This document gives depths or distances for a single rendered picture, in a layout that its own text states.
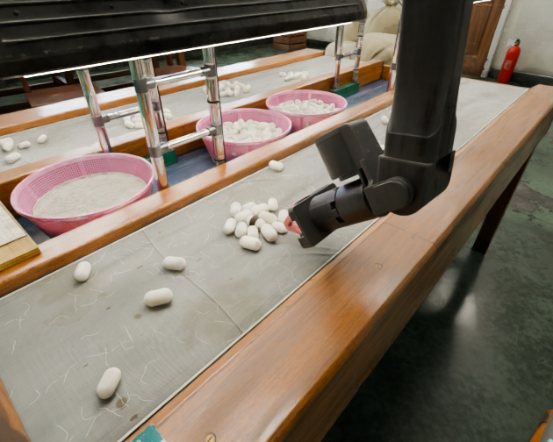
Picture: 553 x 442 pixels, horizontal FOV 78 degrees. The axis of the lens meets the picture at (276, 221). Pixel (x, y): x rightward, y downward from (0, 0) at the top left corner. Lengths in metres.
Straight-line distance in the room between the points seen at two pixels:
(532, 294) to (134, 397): 1.66
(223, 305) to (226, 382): 0.13
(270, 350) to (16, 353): 0.31
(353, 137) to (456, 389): 1.10
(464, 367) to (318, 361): 1.08
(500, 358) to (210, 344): 1.23
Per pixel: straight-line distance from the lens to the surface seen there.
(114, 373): 0.45
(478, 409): 1.39
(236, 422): 0.39
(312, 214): 0.50
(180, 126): 1.05
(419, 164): 0.38
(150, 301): 0.51
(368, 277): 0.51
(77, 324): 0.54
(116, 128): 1.15
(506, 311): 1.71
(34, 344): 0.55
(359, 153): 0.43
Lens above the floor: 1.12
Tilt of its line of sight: 36 degrees down
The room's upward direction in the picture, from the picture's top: straight up
